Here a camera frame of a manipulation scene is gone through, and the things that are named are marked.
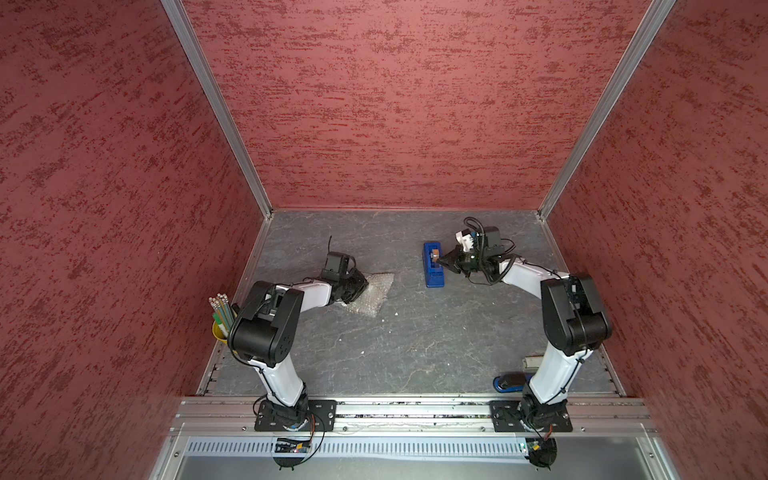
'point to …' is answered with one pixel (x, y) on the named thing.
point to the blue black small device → (512, 381)
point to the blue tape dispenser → (435, 276)
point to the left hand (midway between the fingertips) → (369, 287)
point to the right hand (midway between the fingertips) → (435, 264)
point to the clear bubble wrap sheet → (370, 300)
